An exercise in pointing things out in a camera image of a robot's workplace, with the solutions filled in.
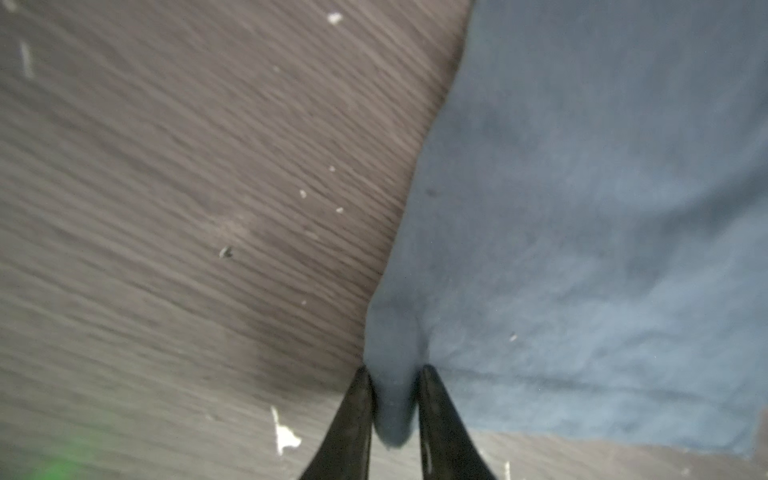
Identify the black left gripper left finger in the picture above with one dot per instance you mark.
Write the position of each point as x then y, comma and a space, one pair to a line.
344, 453

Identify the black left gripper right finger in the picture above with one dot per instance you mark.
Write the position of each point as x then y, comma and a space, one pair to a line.
447, 451

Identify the grey blue t shirt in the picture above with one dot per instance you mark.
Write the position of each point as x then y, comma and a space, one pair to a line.
583, 251

